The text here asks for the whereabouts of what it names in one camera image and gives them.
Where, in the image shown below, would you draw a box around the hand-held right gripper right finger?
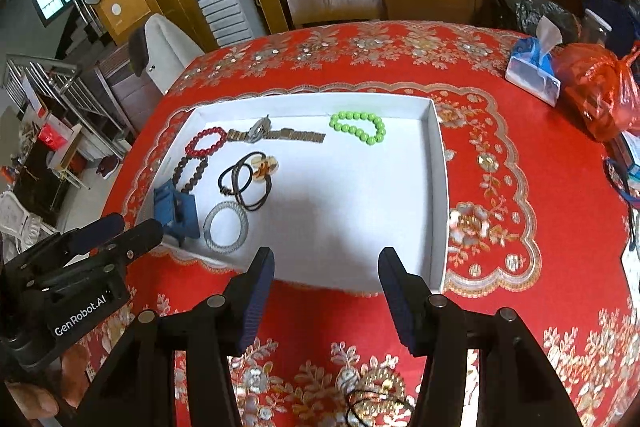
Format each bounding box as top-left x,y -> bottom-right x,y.
378,247 -> 584,427

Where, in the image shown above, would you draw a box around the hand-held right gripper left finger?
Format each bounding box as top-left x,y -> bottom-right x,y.
75,246 -> 276,427

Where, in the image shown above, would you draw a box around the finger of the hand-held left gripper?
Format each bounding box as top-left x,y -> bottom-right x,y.
64,213 -> 126,255
107,219 -> 165,260

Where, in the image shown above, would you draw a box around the brown bead bracelet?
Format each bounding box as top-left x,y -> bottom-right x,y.
171,155 -> 210,194

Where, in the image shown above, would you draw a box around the dark brown hair tie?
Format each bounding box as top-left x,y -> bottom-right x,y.
234,152 -> 280,212

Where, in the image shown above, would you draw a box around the red bead bracelet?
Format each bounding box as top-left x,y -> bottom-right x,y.
184,126 -> 225,160

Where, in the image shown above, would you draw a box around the white shallow cardboard tray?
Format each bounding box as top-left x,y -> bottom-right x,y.
134,92 -> 450,296

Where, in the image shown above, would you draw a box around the gold metal wristwatch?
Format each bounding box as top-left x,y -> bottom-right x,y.
226,114 -> 327,144

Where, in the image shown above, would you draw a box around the green bead bracelet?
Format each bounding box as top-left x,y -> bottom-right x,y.
328,110 -> 386,147

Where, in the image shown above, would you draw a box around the person's left hand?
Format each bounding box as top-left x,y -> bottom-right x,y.
4,341 -> 90,422

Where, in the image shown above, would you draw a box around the blue hair claw clip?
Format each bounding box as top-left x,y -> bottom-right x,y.
152,184 -> 201,248

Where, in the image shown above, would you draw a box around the red box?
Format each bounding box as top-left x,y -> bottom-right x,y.
37,122 -> 69,152

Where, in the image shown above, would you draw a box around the metal rack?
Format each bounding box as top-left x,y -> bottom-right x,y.
2,53 -> 132,158

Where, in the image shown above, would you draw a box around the red floral tablecloth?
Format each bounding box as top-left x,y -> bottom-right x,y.
75,21 -> 640,427

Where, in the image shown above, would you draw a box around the white plastic chair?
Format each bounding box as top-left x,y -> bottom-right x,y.
128,13 -> 206,96

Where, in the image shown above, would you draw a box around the blue white tissue pack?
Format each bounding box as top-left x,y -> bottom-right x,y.
504,14 -> 564,107

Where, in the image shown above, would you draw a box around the orange plastic bag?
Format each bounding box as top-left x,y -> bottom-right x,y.
551,42 -> 640,143

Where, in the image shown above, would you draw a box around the black plastic bag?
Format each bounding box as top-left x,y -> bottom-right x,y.
494,0 -> 582,46

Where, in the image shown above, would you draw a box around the navy blue cap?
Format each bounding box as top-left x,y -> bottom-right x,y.
581,0 -> 640,58

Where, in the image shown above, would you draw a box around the clear spiral bracelet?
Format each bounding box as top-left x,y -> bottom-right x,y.
202,200 -> 250,252

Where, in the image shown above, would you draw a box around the black hair tie gold beads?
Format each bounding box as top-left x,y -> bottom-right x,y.
344,369 -> 417,427

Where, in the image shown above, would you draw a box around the dark blue lanyard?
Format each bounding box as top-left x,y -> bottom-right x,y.
602,156 -> 640,204

